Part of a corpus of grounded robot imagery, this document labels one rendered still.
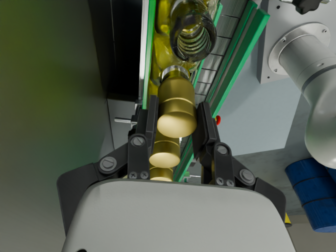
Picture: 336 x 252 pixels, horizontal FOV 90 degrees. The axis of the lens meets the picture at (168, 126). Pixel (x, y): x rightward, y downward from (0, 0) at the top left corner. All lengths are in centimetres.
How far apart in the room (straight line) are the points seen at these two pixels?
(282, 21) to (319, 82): 23
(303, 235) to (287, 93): 639
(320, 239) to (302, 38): 680
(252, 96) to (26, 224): 91
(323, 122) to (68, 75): 56
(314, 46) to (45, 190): 74
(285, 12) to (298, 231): 680
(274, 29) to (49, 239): 76
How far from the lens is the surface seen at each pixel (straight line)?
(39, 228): 24
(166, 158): 18
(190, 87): 16
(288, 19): 74
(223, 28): 41
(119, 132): 62
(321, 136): 56
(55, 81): 21
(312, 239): 723
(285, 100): 106
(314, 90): 62
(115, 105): 53
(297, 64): 69
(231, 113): 100
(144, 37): 40
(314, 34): 80
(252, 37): 34
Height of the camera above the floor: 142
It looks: 41 degrees down
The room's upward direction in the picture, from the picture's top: 179 degrees counter-clockwise
